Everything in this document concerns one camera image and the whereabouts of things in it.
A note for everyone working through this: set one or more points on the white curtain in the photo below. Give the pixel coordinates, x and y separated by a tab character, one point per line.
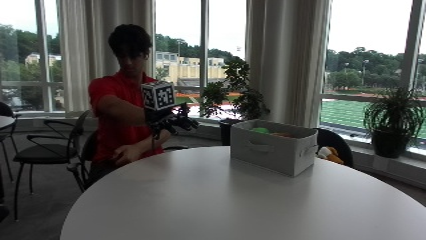
287	60
104	50

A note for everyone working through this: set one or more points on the tall potted plant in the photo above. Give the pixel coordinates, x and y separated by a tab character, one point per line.
237	96

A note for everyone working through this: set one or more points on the green toy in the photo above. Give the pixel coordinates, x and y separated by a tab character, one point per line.
261	130

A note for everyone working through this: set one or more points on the black chair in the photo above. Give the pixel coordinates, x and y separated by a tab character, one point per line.
7	133
337	143
44	153
86	156

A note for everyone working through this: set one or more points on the white and orange soft toy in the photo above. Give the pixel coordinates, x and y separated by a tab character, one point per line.
329	154

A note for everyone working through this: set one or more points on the the person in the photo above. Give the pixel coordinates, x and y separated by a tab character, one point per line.
113	100

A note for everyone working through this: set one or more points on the grey fabric storage box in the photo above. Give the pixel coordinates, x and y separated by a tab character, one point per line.
270	148

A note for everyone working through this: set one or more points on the white marker cube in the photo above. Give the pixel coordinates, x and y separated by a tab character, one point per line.
158	95

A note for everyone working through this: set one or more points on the bushy potted plant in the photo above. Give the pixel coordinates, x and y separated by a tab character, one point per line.
393	123

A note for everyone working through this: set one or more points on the white round table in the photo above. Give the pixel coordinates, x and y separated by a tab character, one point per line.
4	120

